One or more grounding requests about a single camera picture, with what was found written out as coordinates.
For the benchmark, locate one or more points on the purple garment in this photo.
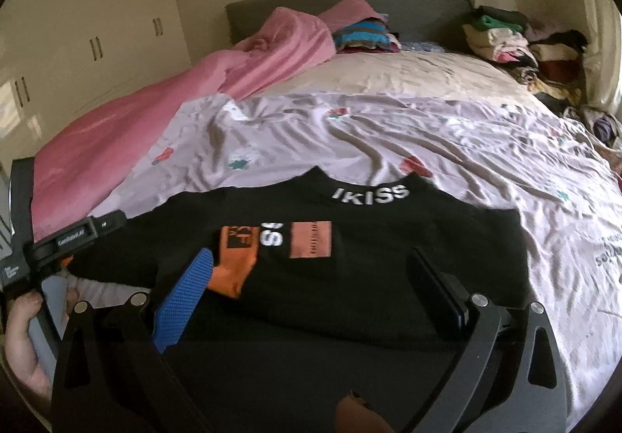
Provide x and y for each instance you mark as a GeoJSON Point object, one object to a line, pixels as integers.
{"type": "Point", "coordinates": [603, 127]}

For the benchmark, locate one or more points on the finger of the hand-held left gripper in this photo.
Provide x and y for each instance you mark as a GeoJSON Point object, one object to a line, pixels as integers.
{"type": "Point", "coordinates": [82, 234]}

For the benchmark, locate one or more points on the lilac printed bed sheet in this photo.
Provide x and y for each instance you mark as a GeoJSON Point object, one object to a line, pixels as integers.
{"type": "Point", "coordinates": [486, 161]}

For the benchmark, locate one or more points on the person's left hand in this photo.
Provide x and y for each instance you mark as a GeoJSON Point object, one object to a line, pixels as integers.
{"type": "Point", "coordinates": [22, 345]}

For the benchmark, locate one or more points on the stack of striped clothes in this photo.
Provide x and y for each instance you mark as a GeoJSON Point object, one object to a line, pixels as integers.
{"type": "Point", "coordinates": [359, 37]}

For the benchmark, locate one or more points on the cream wardrobe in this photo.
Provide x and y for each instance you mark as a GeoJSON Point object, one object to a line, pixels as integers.
{"type": "Point", "coordinates": [97, 0]}

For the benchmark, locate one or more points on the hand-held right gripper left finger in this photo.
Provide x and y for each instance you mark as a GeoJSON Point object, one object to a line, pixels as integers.
{"type": "Point", "coordinates": [184, 302]}

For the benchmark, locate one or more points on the blue patterned cloth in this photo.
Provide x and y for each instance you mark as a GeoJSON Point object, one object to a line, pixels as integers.
{"type": "Point", "coordinates": [422, 46]}

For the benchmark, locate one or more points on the grey headboard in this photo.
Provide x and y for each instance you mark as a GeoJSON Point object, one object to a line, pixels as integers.
{"type": "Point", "coordinates": [413, 5]}

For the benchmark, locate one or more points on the black printed t-shirt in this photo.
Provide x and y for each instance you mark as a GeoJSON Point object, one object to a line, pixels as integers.
{"type": "Point", "coordinates": [340, 287]}

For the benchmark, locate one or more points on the pile of assorted clothes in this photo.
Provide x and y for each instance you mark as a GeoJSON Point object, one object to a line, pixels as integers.
{"type": "Point", "coordinates": [510, 49]}

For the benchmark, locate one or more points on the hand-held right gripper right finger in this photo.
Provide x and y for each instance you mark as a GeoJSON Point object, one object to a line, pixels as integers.
{"type": "Point", "coordinates": [435, 297]}

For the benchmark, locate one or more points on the pink blanket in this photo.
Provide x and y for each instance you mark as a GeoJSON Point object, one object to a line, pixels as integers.
{"type": "Point", "coordinates": [146, 122]}

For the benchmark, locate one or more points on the cream bed sheet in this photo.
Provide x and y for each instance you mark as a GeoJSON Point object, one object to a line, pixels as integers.
{"type": "Point", "coordinates": [388, 73]}

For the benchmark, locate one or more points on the white curtain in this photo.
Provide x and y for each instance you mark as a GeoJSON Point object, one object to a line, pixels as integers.
{"type": "Point", "coordinates": [600, 25]}

